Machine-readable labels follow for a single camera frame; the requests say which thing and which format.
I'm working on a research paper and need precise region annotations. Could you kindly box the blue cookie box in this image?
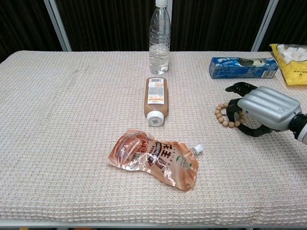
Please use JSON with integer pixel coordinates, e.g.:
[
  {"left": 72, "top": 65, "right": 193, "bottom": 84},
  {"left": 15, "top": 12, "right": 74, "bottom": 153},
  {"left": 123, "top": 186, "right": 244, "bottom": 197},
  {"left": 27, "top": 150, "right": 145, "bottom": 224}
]
[{"left": 208, "top": 57, "right": 279, "bottom": 79}]

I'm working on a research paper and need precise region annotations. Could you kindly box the clear plastic water bottle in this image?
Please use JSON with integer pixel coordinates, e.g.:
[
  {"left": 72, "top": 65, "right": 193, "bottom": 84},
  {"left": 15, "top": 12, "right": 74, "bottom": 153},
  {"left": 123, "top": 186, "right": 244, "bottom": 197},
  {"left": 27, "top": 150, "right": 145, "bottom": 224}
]
[{"left": 148, "top": 0, "right": 172, "bottom": 75}]

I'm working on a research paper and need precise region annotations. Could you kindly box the beige waffle tablecloth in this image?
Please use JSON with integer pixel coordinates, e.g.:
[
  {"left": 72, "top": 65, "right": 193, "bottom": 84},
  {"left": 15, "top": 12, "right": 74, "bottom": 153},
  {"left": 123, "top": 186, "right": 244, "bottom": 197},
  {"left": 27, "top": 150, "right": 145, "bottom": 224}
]
[{"left": 0, "top": 50, "right": 307, "bottom": 226}]

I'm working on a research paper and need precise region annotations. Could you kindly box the grey metal partition post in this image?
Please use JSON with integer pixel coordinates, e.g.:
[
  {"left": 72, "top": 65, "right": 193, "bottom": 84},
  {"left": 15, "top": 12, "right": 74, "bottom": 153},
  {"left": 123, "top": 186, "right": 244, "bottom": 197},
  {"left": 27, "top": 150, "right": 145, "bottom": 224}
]
[
  {"left": 44, "top": 0, "right": 73, "bottom": 52},
  {"left": 250, "top": 0, "right": 279, "bottom": 52}
]

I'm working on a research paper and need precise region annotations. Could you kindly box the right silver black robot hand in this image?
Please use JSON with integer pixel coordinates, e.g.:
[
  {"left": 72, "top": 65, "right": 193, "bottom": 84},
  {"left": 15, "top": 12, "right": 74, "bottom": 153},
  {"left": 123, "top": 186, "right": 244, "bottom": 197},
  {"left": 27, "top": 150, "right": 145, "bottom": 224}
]
[{"left": 224, "top": 81, "right": 302, "bottom": 138}]

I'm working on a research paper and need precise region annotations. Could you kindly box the brown drink bottle white cap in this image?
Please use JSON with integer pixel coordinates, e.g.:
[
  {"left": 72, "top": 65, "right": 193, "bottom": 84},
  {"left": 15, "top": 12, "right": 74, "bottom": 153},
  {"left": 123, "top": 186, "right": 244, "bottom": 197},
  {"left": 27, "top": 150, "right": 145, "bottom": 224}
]
[{"left": 143, "top": 77, "right": 168, "bottom": 127}]

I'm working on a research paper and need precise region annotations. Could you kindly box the black pleated curtain panel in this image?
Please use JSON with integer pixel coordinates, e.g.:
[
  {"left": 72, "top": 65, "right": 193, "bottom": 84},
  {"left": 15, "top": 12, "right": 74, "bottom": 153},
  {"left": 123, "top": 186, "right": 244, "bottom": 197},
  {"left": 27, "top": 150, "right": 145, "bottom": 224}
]
[
  {"left": 0, "top": 0, "right": 63, "bottom": 63},
  {"left": 167, "top": 0, "right": 272, "bottom": 52},
  {"left": 258, "top": 0, "right": 307, "bottom": 52},
  {"left": 51, "top": 0, "right": 156, "bottom": 52}
]

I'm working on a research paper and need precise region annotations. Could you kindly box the brown spouted sauce pouch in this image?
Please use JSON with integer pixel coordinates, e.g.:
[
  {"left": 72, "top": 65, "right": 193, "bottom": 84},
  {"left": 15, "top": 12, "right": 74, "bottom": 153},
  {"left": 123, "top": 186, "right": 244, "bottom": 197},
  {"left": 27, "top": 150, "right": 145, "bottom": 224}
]
[{"left": 107, "top": 128, "right": 204, "bottom": 191}]

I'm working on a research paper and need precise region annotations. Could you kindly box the wooden bead bracelet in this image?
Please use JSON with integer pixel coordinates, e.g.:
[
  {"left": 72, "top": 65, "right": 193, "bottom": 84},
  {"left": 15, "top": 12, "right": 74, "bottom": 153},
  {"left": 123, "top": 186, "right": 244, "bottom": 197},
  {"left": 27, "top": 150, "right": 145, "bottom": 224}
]
[{"left": 215, "top": 102, "right": 247, "bottom": 128}]

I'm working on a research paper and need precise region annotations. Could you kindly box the yellow marshmallow bag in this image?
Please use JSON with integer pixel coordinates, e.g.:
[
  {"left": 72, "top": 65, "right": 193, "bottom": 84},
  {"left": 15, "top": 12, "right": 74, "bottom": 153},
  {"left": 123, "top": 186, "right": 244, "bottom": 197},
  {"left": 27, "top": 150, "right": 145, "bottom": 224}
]
[{"left": 269, "top": 43, "right": 307, "bottom": 86}]

